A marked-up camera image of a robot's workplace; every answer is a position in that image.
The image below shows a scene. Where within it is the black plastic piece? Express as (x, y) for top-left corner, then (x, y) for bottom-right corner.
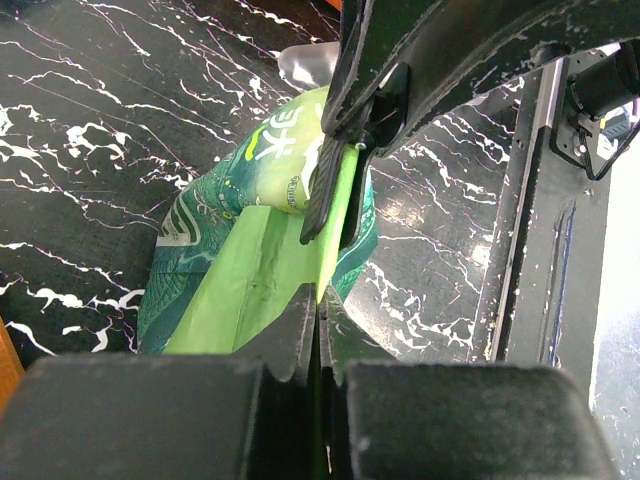
(300, 62), (411, 249)

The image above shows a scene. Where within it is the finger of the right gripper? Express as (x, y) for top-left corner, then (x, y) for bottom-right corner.
(322, 0), (440, 135)
(372, 1), (639, 156)

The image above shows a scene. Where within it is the orange wooden shelf rack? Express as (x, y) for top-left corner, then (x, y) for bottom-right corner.
(0, 321), (24, 413)

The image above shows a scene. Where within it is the white orange litter box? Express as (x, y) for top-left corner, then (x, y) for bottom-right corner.
(326, 0), (342, 11)

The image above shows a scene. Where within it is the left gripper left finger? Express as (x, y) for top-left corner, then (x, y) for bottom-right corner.
(1, 284), (318, 479)

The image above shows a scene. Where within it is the clear plastic scoop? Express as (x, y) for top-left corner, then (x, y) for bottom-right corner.
(277, 42), (340, 92)

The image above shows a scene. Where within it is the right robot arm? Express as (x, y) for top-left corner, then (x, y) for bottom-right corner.
(318, 1), (639, 183)

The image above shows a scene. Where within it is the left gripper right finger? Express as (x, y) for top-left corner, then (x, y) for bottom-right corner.
(318, 289), (618, 479)

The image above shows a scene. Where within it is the green litter bag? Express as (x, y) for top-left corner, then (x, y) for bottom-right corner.
(137, 87), (378, 354)

